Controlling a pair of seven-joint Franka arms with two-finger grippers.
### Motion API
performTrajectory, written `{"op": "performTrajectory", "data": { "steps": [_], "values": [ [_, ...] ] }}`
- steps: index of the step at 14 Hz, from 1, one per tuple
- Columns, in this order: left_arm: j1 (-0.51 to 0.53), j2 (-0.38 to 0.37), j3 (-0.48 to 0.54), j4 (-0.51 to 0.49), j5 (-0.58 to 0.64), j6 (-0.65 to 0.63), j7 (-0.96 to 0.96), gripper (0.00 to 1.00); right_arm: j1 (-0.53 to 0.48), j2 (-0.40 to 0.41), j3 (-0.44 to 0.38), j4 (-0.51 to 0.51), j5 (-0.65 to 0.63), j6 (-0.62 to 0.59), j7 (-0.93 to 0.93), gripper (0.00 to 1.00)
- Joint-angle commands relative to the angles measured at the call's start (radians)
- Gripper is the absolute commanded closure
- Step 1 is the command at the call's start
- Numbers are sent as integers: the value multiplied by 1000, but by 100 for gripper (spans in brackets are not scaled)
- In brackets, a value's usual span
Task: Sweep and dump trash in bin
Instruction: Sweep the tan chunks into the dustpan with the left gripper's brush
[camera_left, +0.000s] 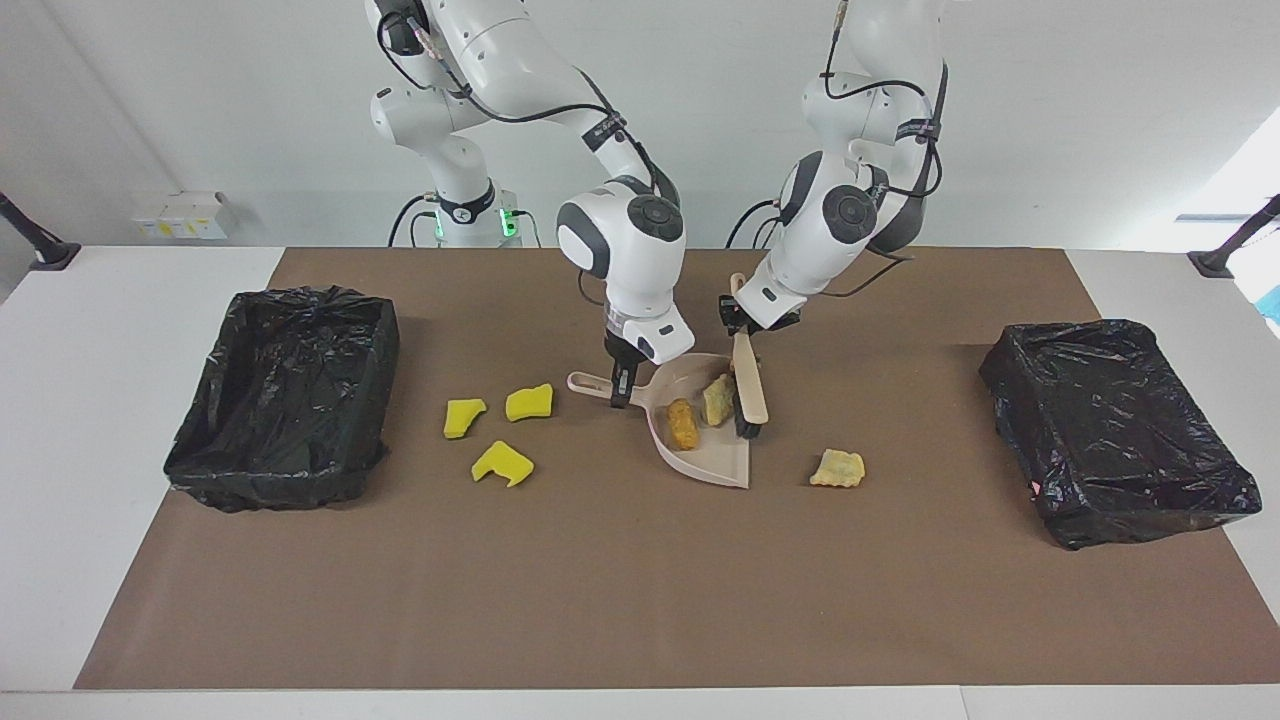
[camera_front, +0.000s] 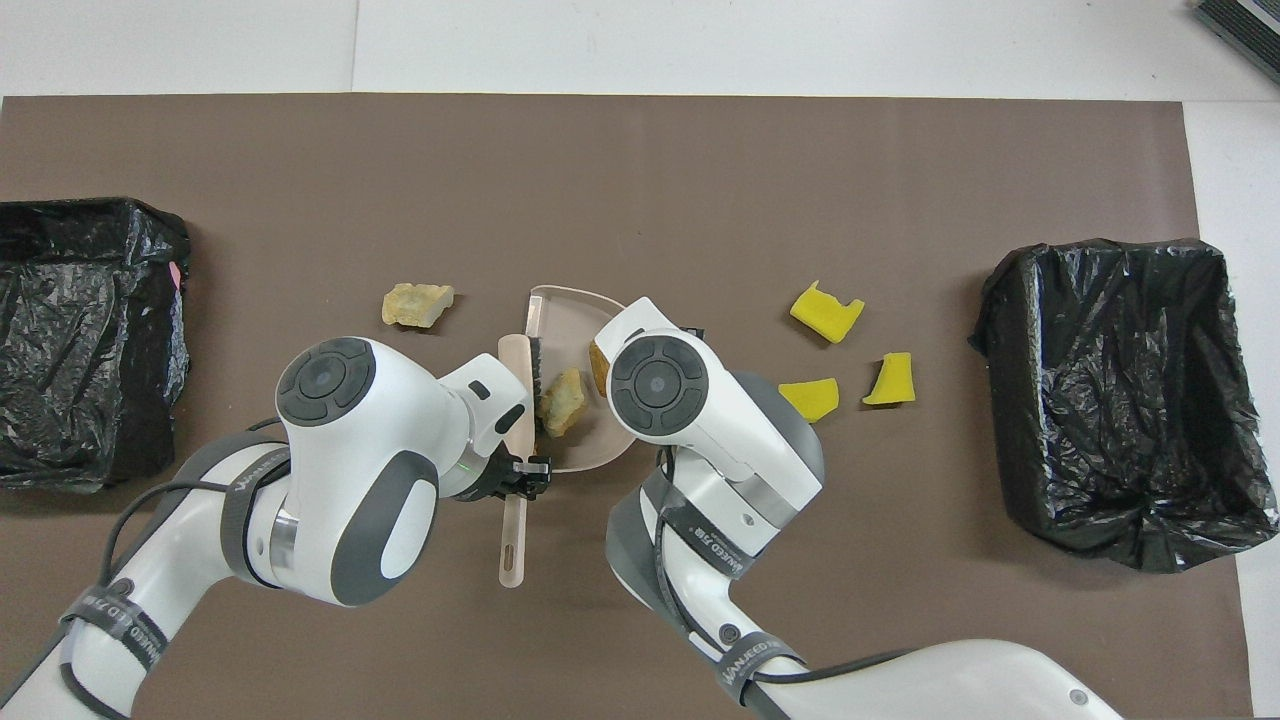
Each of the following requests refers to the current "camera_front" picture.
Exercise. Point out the brown oval bread piece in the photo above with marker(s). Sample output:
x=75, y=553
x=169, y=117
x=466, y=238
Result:
x=598, y=370

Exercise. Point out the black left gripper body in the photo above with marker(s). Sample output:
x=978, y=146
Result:
x=488, y=485

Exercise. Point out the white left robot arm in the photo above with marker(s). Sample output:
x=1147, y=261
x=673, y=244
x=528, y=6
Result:
x=350, y=470

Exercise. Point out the beige hand brush black bristles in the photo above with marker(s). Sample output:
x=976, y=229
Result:
x=513, y=540

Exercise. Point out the black bag bin pink spot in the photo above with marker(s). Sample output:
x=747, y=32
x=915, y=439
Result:
x=100, y=430

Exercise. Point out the dark ribbed device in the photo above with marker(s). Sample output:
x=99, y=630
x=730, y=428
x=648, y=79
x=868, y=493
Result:
x=1245, y=25

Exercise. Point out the brown table mat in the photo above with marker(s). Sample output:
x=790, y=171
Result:
x=640, y=180

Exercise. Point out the yellow sponge piece blocky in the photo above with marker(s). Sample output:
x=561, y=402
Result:
x=812, y=400

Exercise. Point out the yellow sponge piece large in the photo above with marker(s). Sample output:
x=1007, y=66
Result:
x=825, y=315

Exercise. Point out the pale yellow bread chunk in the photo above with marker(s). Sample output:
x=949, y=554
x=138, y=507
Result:
x=562, y=400

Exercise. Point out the black bag lined bin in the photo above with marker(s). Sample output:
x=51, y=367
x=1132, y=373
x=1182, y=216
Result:
x=1100, y=400

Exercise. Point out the pale bread piece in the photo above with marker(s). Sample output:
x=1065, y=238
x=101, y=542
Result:
x=415, y=305

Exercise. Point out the beige plastic dustpan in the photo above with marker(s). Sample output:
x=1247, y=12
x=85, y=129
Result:
x=570, y=330

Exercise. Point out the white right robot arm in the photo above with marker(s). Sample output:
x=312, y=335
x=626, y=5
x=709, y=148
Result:
x=720, y=400

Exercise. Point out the yellow sponge piece notched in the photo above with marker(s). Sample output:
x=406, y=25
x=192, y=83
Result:
x=893, y=382

